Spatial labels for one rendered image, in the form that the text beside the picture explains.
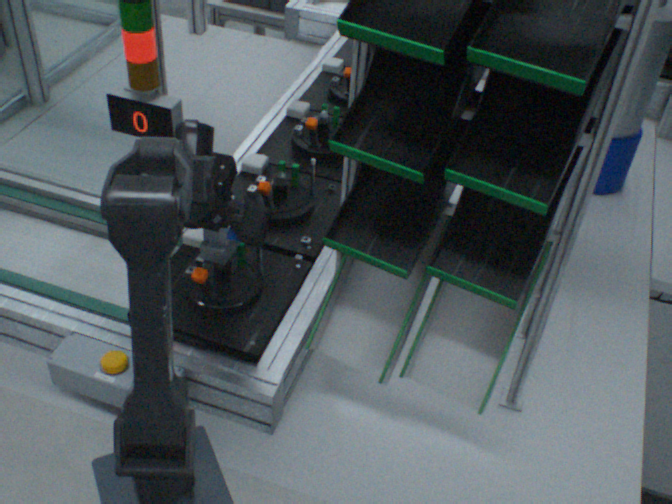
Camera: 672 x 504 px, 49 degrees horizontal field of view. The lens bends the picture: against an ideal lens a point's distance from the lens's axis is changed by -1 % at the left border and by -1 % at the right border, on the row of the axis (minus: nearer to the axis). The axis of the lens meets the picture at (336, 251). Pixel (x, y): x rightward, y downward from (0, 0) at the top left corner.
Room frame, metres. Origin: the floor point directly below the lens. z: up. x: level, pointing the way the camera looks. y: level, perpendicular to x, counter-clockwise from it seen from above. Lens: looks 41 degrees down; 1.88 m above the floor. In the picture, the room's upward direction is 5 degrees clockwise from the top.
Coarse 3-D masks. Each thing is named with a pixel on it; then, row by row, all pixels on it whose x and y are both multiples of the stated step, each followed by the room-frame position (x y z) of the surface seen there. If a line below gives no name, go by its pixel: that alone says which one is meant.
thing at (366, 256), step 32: (480, 96) 0.95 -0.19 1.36; (448, 160) 0.92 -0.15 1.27; (352, 192) 0.86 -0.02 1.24; (384, 192) 0.88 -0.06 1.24; (416, 192) 0.87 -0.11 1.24; (448, 192) 0.85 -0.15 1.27; (352, 224) 0.83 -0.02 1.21; (384, 224) 0.83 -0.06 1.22; (416, 224) 0.82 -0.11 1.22; (352, 256) 0.78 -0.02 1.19; (384, 256) 0.78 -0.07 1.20; (416, 256) 0.77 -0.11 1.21
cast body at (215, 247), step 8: (208, 232) 0.91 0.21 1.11; (216, 232) 0.90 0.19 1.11; (224, 232) 0.90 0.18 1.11; (208, 240) 0.91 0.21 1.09; (216, 240) 0.90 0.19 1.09; (224, 240) 0.90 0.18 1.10; (208, 248) 0.90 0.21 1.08; (216, 248) 0.89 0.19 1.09; (224, 248) 0.90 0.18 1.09; (232, 248) 0.92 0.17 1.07; (208, 256) 0.90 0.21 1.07; (216, 256) 0.89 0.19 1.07; (224, 256) 0.89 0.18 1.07; (224, 264) 0.89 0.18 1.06
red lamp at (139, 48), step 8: (152, 32) 1.09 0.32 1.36; (128, 40) 1.07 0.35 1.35; (136, 40) 1.07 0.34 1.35; (144, 40) 1.07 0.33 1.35; (152, 40) 1.08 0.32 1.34; (128, 48) 1.07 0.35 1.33; (136, 48) 1.07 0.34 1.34; (144, 48) 1.07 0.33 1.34; (152, 48) 1.08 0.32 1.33; (128, 56) 1.07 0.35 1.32; (136, 56) 1.07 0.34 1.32; (144, 56) 1.07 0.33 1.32; (152, 56) 1.08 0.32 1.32
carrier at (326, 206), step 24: (264, 168) 1.28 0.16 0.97; (312, 168) 1.18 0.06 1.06; (240, 192) 1.20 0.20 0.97; (288, 192) 1.19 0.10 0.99; (312, 192) 1.18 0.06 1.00; (336, 192) 1.23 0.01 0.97; (288, 216) 1.11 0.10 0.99; (312, 216) 1.14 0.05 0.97; (288, 240) 1.06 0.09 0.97; (312, 240) 1.07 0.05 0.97; (312, 264) 1.02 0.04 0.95
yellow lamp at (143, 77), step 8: (128, 64) 1.07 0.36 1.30; (136, 64) 1.07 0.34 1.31; (144, 64) 1.07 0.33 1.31; (152, 64) 1.08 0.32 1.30; (128, 72) 1.08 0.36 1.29; (136, 72) 1.07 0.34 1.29; (144, 72) 1.07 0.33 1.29; (152, 72) 1.08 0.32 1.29; (136, 80) 1.07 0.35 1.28; (144, 80) 1.07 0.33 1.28; (152, 80) 1.08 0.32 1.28; (136, 88) 1.07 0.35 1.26; (144, 88) 1.07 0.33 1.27; (152, 88) 1.07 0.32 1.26
